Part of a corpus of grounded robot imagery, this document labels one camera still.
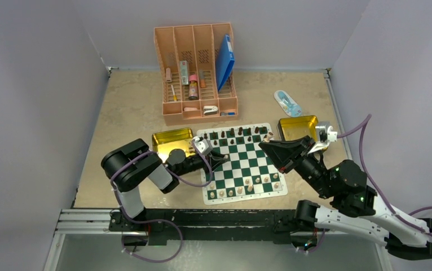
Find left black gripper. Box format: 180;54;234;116
175;150;227;177

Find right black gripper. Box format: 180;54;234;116
258;135;334;199

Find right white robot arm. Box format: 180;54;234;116
259;136;432;261

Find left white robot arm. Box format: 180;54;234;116
100;137;230;231

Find green white chess board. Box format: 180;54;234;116
196;123;288;206

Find right gold tin tray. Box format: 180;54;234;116
277;115;319;141

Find gold tin tray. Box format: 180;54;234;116
277;115;319;141
152;128;195;161

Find blue white packaged item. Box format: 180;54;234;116
274;90;302;117

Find white stapler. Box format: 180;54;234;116
202;106;219;116

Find left gold tin tray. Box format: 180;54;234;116
152;128;195;161

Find brown bottle pink cap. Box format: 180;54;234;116
188;74;199;100

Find white green box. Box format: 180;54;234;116
179;60;189;86

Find blue folder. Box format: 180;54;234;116
215;34;235;92

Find pink desk organizer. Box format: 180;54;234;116
153;23;239;126

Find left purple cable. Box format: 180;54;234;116
109;138;215;225

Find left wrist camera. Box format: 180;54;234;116
191;137;213;156

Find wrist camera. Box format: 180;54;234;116
308;121;338;154
191;137;213;156

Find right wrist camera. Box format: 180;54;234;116
308;121;338;154

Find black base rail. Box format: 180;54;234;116
107;207;330;248

